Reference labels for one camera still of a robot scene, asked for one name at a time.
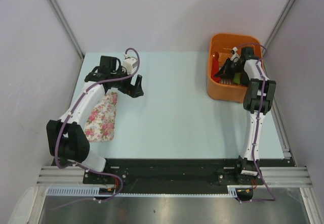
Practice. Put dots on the floral patterned tray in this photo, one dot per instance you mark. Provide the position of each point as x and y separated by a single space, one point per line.
100 125

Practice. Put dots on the aluminium frame rail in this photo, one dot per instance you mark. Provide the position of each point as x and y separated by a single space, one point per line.
53 176

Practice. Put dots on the orange plastic basket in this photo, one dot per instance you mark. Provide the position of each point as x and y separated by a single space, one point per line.
222 43

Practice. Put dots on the rainbow iridescent spoon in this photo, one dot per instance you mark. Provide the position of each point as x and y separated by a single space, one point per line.
216 55

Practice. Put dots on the white slotted cable duct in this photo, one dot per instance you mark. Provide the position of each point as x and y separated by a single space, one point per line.
73 191

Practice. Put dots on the black napkin roll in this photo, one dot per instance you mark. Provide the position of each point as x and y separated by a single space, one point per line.
244 79

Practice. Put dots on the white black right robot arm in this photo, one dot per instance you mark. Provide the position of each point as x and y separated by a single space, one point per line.
257 102

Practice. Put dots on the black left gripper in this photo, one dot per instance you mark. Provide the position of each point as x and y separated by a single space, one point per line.
128 89

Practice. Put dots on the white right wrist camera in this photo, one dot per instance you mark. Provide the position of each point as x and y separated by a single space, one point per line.
235 56

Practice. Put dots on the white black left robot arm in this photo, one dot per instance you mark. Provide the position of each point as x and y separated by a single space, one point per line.
66 136

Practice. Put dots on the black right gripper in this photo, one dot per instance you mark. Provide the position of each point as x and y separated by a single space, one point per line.
224 72

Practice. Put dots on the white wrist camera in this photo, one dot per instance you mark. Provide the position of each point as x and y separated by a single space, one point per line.
129 63
235 56

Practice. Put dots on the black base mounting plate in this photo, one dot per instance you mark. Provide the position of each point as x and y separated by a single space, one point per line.
172 176

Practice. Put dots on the red paper napkin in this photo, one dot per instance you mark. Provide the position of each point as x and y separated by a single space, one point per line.
215 67

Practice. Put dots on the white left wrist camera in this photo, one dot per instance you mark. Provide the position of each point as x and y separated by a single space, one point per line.
129 63

